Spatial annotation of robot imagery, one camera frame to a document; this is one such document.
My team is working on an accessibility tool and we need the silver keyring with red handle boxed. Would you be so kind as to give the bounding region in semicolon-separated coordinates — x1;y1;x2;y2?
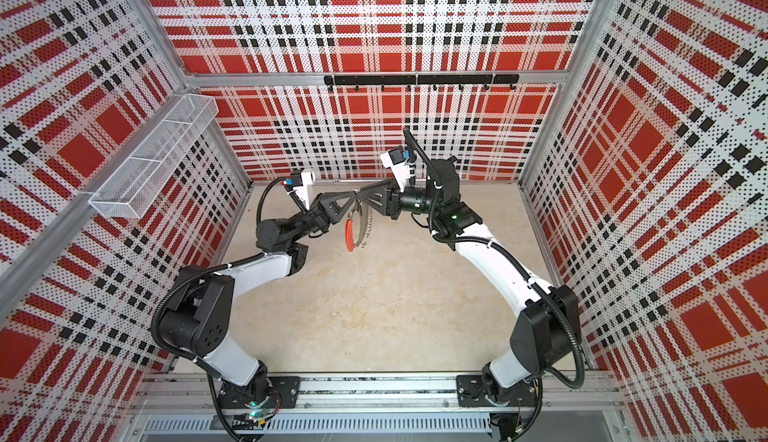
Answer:
344;200;373;253

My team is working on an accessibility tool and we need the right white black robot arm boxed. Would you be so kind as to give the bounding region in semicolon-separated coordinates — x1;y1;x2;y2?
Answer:
358;129;586;406

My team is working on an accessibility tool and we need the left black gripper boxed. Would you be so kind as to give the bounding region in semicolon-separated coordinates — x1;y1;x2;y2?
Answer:
289;191;357;244

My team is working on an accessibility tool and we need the black hook rail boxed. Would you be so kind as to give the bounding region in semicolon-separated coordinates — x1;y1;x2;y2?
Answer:
323;74;520;90

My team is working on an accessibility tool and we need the wrist white camera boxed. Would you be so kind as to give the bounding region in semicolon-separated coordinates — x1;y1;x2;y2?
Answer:
283;169;315;212
380;146;415;192

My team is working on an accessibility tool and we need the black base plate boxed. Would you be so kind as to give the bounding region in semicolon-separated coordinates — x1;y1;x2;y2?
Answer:
216;375;301;409
456;374;537;408

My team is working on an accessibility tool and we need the white wire mesh basket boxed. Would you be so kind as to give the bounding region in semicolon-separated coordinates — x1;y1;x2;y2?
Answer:
89;94;218;219

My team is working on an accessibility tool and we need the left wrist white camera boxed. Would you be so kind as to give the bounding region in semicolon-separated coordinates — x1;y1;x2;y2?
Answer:
283;169;315;212

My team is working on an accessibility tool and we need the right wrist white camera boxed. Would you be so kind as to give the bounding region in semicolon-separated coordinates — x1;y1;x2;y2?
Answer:
380;146;415;192

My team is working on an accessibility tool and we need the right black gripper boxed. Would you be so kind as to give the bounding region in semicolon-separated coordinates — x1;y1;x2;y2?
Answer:
359;181;441;223

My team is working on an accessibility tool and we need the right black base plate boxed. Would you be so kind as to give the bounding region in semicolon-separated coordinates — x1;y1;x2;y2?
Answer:
456;374;537;408

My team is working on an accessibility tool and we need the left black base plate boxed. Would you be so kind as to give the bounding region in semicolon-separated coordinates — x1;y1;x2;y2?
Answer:
216;375;301;409

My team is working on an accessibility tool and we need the aluminium front rail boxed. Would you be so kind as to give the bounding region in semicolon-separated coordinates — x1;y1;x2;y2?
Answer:
128;372;631;442

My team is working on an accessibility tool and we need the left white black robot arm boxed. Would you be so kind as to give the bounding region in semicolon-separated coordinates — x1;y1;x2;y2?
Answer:
150;170;357;407

